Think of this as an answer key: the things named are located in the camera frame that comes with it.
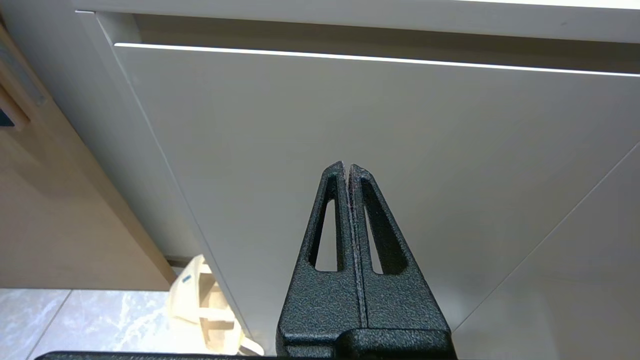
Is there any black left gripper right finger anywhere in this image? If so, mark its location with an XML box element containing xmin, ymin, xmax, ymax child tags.
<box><xmin>348</xmin><ymin>164</ymin><xmax>451</xmax><ymax>331</ymax></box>

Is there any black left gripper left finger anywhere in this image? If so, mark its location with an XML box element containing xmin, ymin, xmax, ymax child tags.
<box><xmin>276</xmin><ymin>161</ymin><xmax>366</xmax><ymax>358</ymax></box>

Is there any cream plastic object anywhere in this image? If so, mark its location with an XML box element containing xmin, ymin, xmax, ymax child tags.
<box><xmin>166</xmin><ymin>255</ymin><xmax>265</xmax><ymax>357</ymax></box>

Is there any white cabinet door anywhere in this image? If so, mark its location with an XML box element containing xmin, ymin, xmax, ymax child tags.
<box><xmin>451</xmin><ymin>144</ymin><xmax>640</xmax><ymax>360</ymax></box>
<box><xmin>114</xmin><ymin>43</ymin><xmax>640</xmax><ymax>357</ymax></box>

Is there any light wooden cabinet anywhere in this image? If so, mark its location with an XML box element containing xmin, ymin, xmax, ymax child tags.
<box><xmin>0</xmin><ymin>20</ymin><xmax>177</xmax><ymax>292</ymax></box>

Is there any white sideboard cabinet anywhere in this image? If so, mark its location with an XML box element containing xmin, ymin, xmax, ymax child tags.
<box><xmin>2</xmin><ymin>0</ymin><xmax>640</xmax><ymax>360</ymax></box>

